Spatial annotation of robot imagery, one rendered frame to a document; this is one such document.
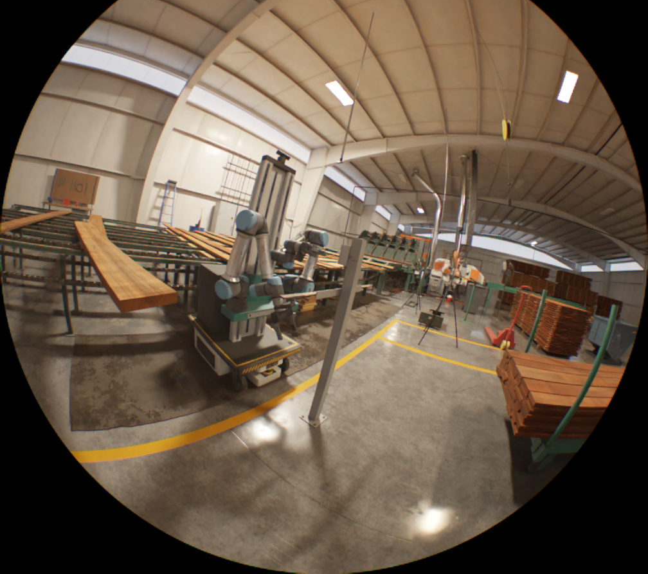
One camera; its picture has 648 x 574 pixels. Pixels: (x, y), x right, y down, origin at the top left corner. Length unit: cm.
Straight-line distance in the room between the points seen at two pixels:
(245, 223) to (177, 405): 131
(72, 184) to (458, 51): 1159
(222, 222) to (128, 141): 489
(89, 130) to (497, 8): 1140
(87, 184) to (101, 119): 219
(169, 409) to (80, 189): 728
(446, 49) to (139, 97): 956
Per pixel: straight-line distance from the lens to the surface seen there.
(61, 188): 833
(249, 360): 156
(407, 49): 686
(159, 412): 161
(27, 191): 918
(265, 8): 563
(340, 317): 116
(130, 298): 83
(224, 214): 829
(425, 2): 616
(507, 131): 339
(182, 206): 834
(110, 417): 164
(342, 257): 112
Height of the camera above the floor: 124
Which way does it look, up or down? 2 degrees down
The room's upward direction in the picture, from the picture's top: 12 degrees clockwise
